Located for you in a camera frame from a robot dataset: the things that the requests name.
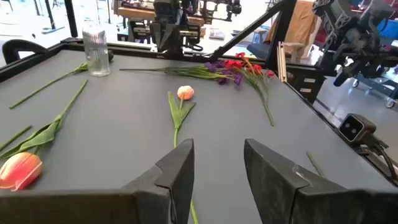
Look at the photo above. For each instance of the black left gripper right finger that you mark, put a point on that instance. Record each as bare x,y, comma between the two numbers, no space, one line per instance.
273,186

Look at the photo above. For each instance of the red artificial flower bunch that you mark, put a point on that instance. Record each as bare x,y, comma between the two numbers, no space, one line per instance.
256,68

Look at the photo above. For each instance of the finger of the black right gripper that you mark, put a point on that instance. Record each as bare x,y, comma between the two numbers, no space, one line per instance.
169,35
157,34

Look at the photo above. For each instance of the pink artificial tulip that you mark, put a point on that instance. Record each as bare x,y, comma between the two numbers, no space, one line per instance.
185,92
18,171

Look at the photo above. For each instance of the clear ribbed glass vase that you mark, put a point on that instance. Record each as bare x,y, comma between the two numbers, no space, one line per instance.
96,56

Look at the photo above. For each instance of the tan draped cloth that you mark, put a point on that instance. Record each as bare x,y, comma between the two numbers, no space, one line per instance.
295,21

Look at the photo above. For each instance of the blue padded office chair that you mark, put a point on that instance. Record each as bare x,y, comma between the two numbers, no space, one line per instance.
258,49

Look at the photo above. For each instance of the small black stereo camera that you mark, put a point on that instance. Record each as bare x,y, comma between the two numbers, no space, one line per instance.
353,128

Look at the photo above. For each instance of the purple artificial flower bunch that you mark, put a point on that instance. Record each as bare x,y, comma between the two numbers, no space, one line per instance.
237,79
211,66

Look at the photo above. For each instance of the wooden background desk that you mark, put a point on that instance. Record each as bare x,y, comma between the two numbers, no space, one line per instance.
136,13

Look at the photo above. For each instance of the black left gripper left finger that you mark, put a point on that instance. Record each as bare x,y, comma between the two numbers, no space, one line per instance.
168,186

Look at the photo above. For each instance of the black box with white labels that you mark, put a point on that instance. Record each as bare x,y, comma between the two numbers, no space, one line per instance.
306,84

